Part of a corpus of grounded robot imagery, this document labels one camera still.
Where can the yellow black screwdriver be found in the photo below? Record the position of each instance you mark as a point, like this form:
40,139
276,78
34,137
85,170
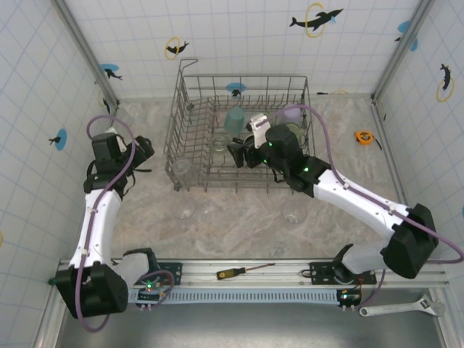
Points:
226,274

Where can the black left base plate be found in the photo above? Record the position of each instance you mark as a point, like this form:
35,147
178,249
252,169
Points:
174,270

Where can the grey metal panel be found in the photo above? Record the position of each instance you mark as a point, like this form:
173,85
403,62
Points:
235,326

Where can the aluminium mounting rail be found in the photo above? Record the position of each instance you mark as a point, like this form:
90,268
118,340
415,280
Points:
203,270

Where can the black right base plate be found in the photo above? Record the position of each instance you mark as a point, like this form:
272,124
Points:
319,270

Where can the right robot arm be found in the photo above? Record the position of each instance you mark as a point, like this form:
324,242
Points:
355,199

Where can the teal translucent cup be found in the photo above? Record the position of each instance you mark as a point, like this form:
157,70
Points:
233,121

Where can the short green glass cup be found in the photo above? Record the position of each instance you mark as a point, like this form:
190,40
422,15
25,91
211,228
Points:
219,145

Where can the left controller board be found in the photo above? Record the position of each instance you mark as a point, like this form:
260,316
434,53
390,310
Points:
148,293

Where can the yellow orange tape measure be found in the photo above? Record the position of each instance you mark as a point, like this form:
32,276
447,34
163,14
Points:
363,137

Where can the purple frosted cup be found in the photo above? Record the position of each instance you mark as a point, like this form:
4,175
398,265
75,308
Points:
291,114

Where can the right controller board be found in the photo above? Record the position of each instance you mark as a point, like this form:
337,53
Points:
349,298

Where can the blue round dolphin sticker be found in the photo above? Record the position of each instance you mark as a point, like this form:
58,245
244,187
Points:
406,27
235,88
59,139
110,71

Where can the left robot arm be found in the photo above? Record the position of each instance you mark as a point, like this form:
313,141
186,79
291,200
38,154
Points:
98,224

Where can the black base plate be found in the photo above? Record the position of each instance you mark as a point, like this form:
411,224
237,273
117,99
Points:
174,270
319,270

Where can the controller board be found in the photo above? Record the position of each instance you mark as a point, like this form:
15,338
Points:
349,298
148,293

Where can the aluminium frame post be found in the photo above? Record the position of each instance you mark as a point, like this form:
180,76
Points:
86,50
400,50

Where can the steel adjustable wrench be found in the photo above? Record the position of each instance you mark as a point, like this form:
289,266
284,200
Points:
391,309

